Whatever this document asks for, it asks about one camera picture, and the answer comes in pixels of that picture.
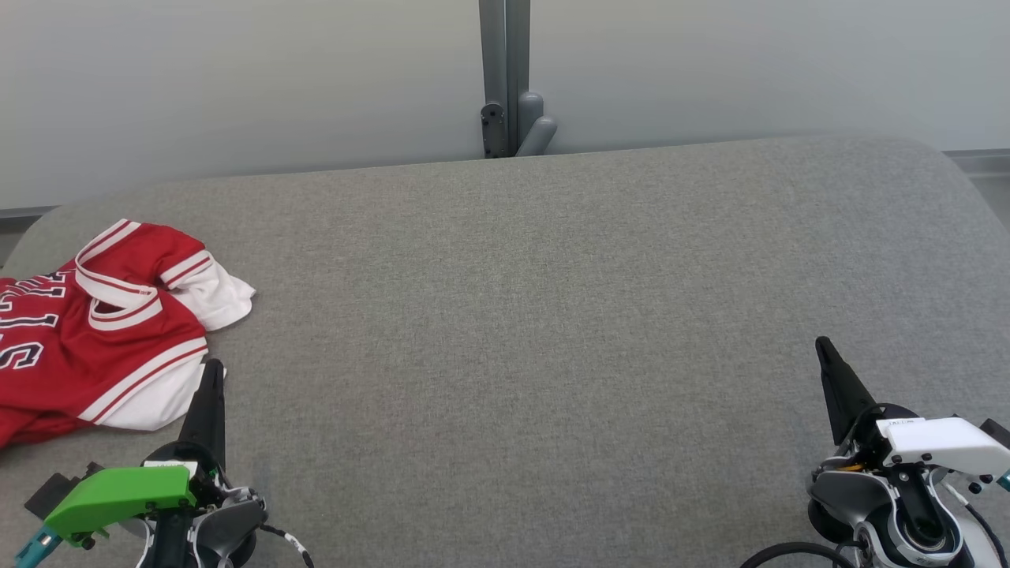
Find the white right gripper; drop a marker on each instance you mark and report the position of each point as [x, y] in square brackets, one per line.
[939, 442]

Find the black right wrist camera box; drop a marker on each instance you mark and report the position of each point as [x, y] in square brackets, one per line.
[998, 432]

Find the red Bulls basketball jersey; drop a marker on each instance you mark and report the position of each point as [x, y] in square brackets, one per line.
[79, 347]

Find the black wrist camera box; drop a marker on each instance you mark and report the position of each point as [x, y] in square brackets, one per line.
[998, 432]
[51, 493]

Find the grey metal partition post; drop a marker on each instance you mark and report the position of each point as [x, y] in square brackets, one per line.
[505, 63]

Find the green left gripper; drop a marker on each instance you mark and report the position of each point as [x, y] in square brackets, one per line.
[118, 493]

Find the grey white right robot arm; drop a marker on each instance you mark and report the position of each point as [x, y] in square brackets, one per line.
[852, 493]

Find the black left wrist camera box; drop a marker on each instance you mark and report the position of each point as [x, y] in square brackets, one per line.
[51, 493]

